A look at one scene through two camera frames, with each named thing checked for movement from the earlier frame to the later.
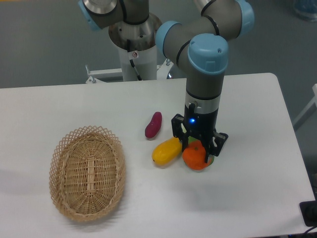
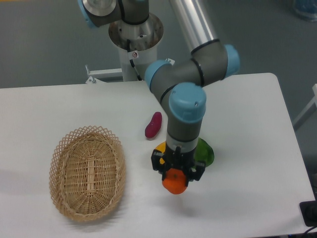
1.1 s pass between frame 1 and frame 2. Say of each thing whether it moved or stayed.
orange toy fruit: moved
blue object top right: stayed
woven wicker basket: stayed
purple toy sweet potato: stayed
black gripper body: moved
